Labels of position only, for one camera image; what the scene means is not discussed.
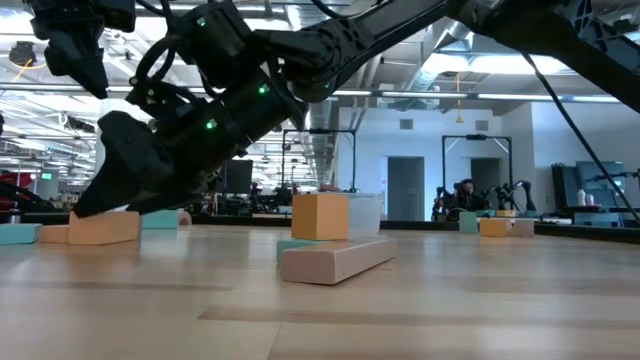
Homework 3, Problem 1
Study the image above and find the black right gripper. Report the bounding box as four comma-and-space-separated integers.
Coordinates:
73, 67, 307, 218

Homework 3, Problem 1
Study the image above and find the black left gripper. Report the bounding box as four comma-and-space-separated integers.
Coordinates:
23, 0, 137, 100

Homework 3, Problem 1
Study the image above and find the teal rectangular block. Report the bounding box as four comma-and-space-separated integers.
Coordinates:
275, 238, 324, 265
0, 222, 42, 246
141, 209, 180, 231
458, 210, 479, 235

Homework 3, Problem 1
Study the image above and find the orange cube block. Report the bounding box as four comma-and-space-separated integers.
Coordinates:
291, 193, 351, 242

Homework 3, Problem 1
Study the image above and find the long natural wood block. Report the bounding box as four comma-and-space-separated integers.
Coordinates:
279, 235, 398, 287

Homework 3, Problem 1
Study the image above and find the natural wood cube block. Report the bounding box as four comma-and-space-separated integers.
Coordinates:
506, 218, 536, 238

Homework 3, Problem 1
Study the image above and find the black ceiling dome unit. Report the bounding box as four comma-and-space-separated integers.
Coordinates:
8, 40, 38, 68

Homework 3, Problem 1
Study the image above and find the black computer monitor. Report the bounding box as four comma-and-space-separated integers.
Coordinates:
219, 159, 255, 196

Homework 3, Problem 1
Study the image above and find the red machine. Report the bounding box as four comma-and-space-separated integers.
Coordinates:
0, 169, 35, 211

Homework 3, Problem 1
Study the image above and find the clear plastic bin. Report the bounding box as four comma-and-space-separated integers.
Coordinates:
317, 191, 386, 240

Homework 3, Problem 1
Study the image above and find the grey door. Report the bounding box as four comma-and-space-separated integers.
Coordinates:
469, 157, 502, 197
386, 155, 426, 223

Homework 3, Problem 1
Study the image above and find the long ceiling light bar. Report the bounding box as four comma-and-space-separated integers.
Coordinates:
329, 90, 624, 103

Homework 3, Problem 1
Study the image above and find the person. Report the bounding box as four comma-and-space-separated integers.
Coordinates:
452, 178, 489, 211

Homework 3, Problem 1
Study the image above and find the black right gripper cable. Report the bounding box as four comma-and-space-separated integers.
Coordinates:
130, 34, 177, 109

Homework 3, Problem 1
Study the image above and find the yellow hanging cord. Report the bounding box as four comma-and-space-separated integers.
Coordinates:
453, 72, 465, 125

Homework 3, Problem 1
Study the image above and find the black metal rig frame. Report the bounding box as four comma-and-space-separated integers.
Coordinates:
441, 133, 514, 221

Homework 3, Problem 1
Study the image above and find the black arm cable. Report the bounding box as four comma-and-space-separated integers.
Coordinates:
521, 51, 640, 225

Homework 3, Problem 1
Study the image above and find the black metal table frame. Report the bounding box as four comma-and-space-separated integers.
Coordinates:
0, 211, 640, 246

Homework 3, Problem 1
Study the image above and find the dark wall screen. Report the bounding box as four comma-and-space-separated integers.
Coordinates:
574, 160, 626, 191

